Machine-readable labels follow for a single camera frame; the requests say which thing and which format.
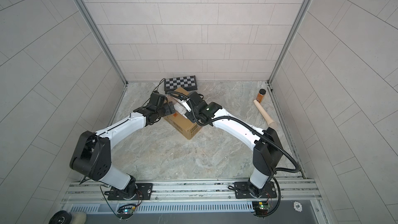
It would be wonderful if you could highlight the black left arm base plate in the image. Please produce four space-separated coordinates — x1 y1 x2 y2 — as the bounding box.
104 183 153 201

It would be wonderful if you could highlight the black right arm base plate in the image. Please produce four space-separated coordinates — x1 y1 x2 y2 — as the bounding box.
231 180 278 199

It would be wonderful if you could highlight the green circuit board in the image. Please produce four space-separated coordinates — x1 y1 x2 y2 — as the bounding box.
252 202 271 216
118 204 137 215

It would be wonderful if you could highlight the left green circuit board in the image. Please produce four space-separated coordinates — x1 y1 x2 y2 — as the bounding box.
118 204 137 215

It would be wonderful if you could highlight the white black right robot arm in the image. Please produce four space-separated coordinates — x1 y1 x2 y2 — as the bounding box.
187 92 283 198

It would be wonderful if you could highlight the black white chessboard case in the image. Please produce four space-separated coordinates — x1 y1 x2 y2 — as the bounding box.
164 75 198 92

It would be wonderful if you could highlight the black corrugated cable conduit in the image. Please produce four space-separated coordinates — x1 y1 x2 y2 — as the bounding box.
167 90 301 218

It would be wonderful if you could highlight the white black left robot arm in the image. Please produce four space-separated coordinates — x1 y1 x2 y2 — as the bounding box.
69 92 175 200

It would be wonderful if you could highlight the brown spice jar black lid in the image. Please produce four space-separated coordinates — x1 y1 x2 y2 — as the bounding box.
256 89 266 103

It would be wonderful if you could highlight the wooden rolling pin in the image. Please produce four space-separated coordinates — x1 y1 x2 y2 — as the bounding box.
254 100 278 130

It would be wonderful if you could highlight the white round sticker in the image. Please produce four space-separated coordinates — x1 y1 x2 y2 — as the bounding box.
293 201 303 212

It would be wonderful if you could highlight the brown cardboard express box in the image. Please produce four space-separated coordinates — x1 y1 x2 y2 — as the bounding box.
164 95 202 140

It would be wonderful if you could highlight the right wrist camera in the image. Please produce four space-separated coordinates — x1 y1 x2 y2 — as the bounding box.
179 100 192 112

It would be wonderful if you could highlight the right green circuit board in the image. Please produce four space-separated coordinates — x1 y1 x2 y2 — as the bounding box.
252 202 271 216

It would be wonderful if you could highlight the aluminium mounting rail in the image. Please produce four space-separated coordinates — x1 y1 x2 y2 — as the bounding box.
61 177 321 204

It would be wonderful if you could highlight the black wheel roller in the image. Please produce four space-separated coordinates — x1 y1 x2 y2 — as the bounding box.
48 210 73 224

